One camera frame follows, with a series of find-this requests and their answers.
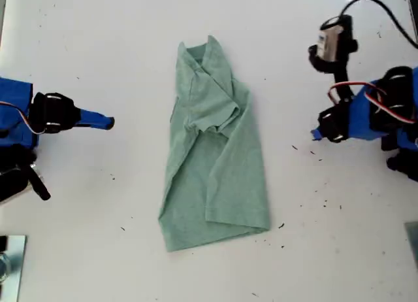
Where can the green t-shirt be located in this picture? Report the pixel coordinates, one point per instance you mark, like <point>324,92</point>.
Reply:
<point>228,184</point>

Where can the large steel plate stand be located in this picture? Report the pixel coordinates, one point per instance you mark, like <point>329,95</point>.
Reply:
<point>14,269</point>

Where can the black camera stalk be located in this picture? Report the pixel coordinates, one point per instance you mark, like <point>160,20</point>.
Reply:
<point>343,86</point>

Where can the beige black camera box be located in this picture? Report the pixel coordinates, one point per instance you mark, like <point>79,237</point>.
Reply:
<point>330,43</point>

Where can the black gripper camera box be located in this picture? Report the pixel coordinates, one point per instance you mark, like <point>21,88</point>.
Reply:
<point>13,184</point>

